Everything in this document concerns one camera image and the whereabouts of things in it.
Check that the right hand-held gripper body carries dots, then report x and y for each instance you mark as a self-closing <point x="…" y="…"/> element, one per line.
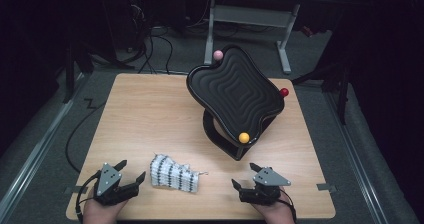
<point x="268" y="179"/>

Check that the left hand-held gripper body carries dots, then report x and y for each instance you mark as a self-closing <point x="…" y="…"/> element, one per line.
<point x="108" y="180"/>

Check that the white dotted cloth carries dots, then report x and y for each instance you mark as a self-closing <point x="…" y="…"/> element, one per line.
<point x="173" y="175"/>

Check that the black wavy tray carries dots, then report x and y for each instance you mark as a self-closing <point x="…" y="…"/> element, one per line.
<point x="233" y="90"/>

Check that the person's left hand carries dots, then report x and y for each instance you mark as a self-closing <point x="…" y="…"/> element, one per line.
<point x="100" y="214"/>

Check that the person's right hand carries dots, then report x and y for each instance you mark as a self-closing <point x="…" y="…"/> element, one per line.
<point x="276" y="214"/>

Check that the grey tape piece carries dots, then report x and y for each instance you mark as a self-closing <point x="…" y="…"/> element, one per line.
<point x="76" y="189"/>
<point x="326" y="187"/>

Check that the black metal stand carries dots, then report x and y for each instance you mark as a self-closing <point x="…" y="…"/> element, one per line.
<point x="69" y="77"/>
<point x="342" y="94"/>

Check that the black computer tower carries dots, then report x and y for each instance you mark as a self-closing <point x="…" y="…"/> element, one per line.
<point x="131" y="20"/>

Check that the small red object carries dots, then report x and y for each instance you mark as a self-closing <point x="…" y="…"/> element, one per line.
<point x="308" y="31"/>

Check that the desk with grey metal legs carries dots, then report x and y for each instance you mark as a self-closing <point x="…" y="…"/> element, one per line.
<point x="250" y="17"/>

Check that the grey metal floor rail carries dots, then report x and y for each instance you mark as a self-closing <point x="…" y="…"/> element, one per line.
<point x="36" y="150"/>
<point x="356" y="157"/>

